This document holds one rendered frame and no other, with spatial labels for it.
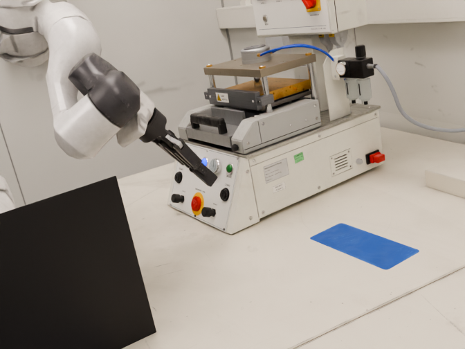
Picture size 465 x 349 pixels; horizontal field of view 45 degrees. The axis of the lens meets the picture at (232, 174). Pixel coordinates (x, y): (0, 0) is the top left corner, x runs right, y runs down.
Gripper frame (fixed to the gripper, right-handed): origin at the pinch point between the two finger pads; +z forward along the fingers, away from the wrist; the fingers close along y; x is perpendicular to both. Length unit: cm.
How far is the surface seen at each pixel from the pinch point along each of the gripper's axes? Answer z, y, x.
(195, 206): 10.7, 11.5, 5.7
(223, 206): 10.2, 0.1, 2.7
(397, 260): 22.2, -42.9, -3.9
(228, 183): 7.4, -0.1, -2.1
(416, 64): 44, 7, -73
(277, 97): 6.0, 2.1, -28.1
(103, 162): 39, 152, -2
